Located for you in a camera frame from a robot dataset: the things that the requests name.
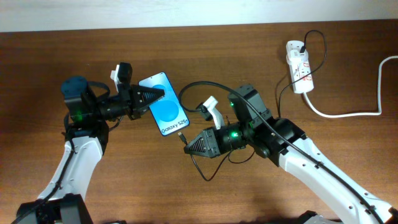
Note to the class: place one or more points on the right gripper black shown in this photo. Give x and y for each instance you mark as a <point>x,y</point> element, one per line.
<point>213,150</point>

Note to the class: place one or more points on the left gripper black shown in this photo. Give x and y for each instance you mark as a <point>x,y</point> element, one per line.
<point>126,91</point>

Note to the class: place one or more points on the blue Galaxy smartphone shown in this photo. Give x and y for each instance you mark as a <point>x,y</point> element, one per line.
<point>168,114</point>

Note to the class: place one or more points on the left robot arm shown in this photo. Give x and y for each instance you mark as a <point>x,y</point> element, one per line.
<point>90,106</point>

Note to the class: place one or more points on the white charger adapter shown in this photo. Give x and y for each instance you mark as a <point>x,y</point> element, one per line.
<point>295,57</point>

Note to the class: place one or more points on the white power strip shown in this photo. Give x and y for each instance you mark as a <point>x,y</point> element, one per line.
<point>300,73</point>

